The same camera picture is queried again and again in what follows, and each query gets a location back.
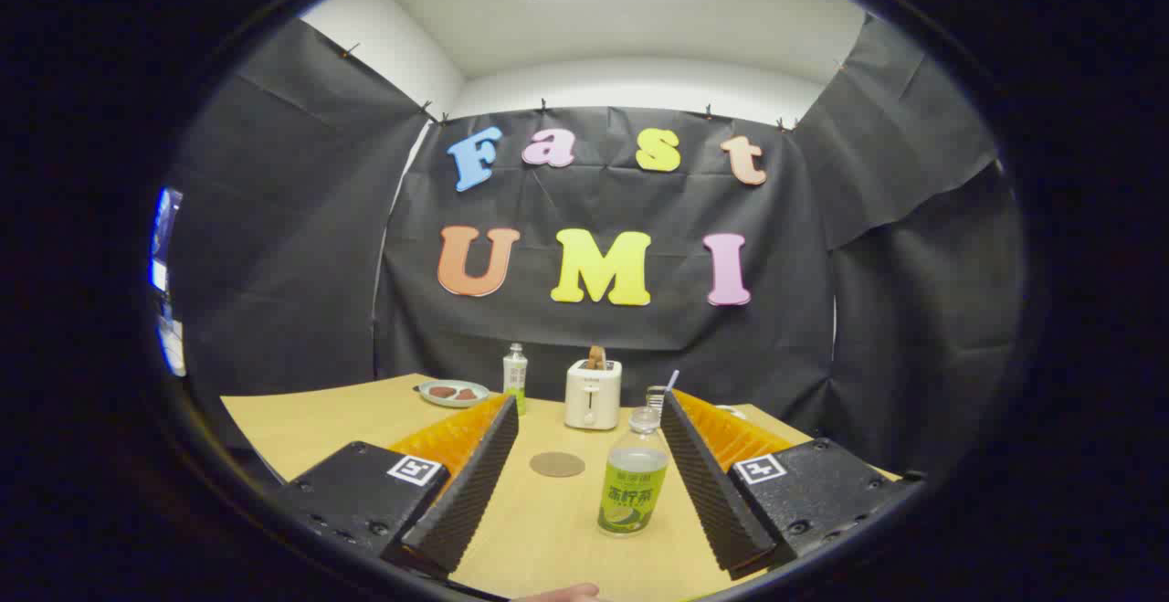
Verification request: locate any white label drink bottle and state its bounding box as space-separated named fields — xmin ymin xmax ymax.
xmin=503 ymin=343 xmax=529 ymax=416

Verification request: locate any wooden table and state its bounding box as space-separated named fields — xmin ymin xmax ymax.
xmin=221 ymin=374 xmax=905 ymax=602

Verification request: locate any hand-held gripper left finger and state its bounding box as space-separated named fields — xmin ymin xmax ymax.
xmin=274 ymin=392 xmax=520 ymax=580

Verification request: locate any white toaster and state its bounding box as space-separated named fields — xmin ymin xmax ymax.
xmin=563 ymin=359 xmax=623 ymax=431

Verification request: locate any pale green plate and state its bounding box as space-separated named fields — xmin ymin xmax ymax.
xmin=417 ymin=380 xmax=490 ymax=408

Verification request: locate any round brown coaster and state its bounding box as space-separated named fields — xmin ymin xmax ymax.
xmin=530 ymin=451 xmax=586 ymax=479

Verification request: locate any green label juice bottle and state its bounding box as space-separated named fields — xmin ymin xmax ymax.
xmin=598 ymin=407 xmax=669 ymax=536

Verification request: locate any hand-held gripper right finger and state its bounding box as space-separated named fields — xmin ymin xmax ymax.
xmin=659 ymin=389 xmax=923 ymax=582

